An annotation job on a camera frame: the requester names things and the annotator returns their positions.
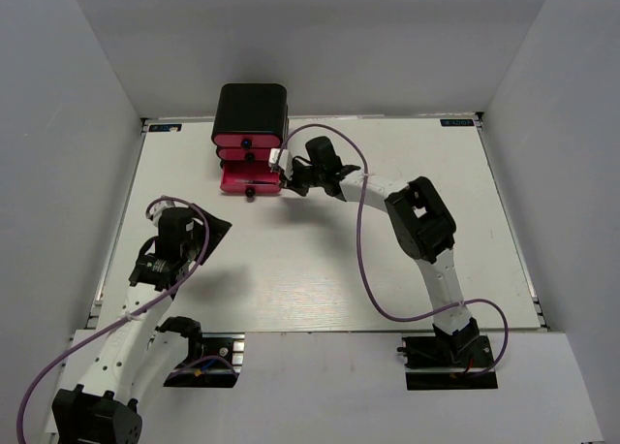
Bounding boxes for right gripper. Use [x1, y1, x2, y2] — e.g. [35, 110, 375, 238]
[281, 159, 326, 196]

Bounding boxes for pink bottom drawer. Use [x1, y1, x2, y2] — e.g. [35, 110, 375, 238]
[220, 161, 281, 200]

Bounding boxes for pink drawer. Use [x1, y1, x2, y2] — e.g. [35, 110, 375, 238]
[220, 161, 281, 200]
[212, 133, 282, 149]
[216, 147, 271, 163]

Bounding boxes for pink top drawer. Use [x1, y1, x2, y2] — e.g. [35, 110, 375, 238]
[212, 133, 282, 149]

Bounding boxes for red gel pen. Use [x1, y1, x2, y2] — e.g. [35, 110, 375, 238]
[234, 178, 273, 185]

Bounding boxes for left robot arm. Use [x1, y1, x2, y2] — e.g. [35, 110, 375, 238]
[51, 198, 232, 443]

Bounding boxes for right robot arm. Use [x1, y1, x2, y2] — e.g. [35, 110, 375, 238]
[268, 136, 480, 365]

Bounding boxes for black drawer cabinet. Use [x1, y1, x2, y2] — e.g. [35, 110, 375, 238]
[211, 83, 289, 149]

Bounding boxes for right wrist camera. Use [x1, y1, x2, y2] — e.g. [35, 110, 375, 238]
[268, 148, 293, 174]

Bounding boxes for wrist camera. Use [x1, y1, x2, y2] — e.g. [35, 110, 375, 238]
[268, 148, 293, 174]
[145, 201, 169, 226]

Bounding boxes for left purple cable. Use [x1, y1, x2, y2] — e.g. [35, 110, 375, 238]
[16, 197, 239, 444]

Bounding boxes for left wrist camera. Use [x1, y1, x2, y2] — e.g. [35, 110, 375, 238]
[145, 201, 169, 226]

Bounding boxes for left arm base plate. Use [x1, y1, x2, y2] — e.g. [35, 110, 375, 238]
[156, 316, 245, 389]

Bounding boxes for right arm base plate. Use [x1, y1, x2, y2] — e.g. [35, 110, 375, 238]
[396, 335, 498, 391]

